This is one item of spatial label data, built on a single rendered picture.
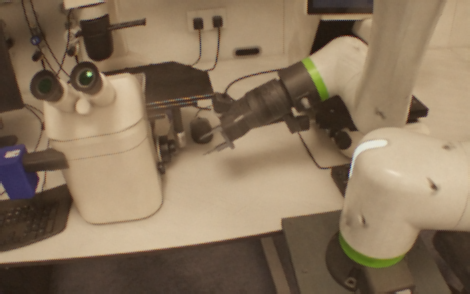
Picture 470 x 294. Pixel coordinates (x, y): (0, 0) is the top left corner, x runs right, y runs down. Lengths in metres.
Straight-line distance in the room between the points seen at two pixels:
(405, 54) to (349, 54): 0.19
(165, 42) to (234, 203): 0.79
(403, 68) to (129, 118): 0.45
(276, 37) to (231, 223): 0.90
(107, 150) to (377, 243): 0.47
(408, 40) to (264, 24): 0.99
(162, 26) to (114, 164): 0.80
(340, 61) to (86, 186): 0.54
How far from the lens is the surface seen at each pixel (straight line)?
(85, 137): 0.66
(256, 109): 0.69
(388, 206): 0.46
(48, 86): 0.57
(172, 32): 1.39
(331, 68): 0.69
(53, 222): 0.84
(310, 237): 0.67
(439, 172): 0.47
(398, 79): 0.55
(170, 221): 0.77
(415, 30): 0.49
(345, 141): 0.84
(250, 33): 1.43
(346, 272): 0.59
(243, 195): 0.81
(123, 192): 0.73
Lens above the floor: 1.31
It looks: 36 degrees down
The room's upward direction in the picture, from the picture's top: 3 degrees counter-clockwise
